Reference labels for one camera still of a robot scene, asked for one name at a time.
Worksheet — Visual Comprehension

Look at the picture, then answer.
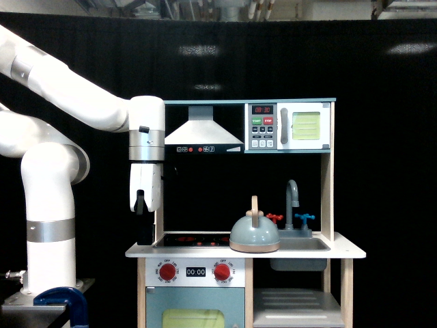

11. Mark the black toy stove top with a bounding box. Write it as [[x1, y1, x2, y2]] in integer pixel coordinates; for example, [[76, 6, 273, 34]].
[[155, 232, 230, 247]]

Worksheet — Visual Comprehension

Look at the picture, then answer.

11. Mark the grey range hood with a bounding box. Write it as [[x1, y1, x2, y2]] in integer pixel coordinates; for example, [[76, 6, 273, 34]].
[[165, 106, 244, 155]]

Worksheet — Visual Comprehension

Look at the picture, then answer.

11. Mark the blue toy oven door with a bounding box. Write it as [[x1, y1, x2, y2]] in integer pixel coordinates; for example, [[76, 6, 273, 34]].
[[146, 287, 245, 327]]

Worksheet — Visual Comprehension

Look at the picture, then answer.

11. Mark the left red oven knob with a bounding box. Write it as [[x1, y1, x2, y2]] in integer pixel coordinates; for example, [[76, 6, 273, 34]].
[[158, 263, 177, 281]]

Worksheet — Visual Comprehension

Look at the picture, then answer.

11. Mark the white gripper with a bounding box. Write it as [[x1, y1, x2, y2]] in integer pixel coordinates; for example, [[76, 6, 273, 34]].
[[130, 163, 163, 215]]

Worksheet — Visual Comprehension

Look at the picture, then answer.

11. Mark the blue C-clamp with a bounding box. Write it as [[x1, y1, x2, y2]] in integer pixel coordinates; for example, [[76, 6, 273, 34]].
[[33, 287, 89, 328]]

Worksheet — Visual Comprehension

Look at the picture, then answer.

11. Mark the wooden toy kitchen frame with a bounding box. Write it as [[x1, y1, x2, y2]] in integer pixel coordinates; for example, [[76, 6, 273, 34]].
[[126, 97, 366, 327]]

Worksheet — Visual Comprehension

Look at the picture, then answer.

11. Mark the grey toy sink basin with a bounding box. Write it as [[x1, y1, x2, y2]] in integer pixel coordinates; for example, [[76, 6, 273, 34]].
[[270, 237, 330, 271]]

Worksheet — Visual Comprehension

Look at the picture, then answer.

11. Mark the toy microwave door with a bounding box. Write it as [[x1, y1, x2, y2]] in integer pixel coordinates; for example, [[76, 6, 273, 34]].
[[277, 102, 331, 150]]

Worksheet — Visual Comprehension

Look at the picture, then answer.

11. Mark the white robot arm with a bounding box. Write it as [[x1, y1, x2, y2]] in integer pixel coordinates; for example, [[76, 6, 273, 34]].
[[1, 28, 165, 295]]

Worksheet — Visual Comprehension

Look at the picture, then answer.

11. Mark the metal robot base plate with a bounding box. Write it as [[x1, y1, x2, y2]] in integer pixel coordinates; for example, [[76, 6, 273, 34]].
[[1, 278, 95, 327]]

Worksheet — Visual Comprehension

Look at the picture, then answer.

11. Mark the microwave control panel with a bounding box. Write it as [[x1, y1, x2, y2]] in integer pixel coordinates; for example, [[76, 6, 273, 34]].
[[245, 103, 278, 150]]

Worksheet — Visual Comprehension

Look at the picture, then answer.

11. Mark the black curtain backdrop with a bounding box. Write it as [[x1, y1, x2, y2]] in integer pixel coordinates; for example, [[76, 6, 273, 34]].
[[1, 13, 436, 327]]

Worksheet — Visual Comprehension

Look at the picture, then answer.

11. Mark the blue tap handle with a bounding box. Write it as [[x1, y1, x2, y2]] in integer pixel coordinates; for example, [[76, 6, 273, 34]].
[[294, 213, 315, 230]]

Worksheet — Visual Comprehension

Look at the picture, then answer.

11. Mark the red oven knob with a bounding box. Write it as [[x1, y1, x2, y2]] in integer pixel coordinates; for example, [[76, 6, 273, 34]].
[[158, 263, 177, 281], [214, 263, 231, 282]]

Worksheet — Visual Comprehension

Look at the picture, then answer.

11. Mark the grey toy faucet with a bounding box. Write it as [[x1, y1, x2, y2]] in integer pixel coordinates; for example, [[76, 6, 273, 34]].
[[279, 180, 312, 238]]

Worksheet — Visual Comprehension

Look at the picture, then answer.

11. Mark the red tap handle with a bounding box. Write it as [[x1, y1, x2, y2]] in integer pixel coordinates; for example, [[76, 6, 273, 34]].
[[266, 213, 284, 225]]

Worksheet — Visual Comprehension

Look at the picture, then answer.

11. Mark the right red oven knob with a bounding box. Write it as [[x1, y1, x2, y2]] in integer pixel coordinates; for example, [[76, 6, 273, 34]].
[[214, 263, 231, 282]]

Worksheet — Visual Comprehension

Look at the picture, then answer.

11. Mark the oven timer display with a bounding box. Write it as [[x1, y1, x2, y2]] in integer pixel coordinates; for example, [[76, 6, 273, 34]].
[[186, 266, 206, 277]]

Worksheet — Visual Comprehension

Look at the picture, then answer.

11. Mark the grey-blue toy teapot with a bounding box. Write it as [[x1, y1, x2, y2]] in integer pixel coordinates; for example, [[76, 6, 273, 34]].
[[229, 195, 280, 253]]

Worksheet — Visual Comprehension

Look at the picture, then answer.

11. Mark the grey lower shelf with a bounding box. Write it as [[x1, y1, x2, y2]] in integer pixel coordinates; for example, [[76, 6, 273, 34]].
[[253, 288, 345, 327]]

